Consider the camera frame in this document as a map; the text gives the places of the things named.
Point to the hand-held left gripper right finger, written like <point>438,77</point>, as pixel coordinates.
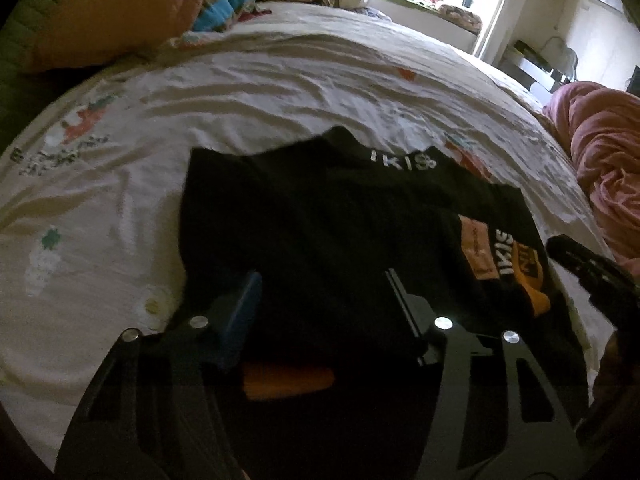
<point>410,305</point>

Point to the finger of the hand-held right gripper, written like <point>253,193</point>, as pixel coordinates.
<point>612,300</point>
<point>585,257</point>

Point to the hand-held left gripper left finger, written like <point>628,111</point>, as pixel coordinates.
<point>245,310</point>

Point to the black sweater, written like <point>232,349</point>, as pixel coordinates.
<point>325,230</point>

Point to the pink blanket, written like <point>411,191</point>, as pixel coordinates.
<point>605,150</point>

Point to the black monitor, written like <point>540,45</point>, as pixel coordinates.
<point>635,80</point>

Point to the dark desk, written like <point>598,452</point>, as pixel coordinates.
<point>530,67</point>

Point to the white fan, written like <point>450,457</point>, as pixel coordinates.
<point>560,55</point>

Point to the white printed bed sheet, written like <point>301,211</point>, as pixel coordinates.
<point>250,75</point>

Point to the crumpled cloth on sill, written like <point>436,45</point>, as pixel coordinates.
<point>460,16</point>

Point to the blue plaid cloth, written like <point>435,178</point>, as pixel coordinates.
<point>225,0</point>

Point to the green quilted headboard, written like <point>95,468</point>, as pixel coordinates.
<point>20,85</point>

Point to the pink pillow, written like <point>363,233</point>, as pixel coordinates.
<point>125,10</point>

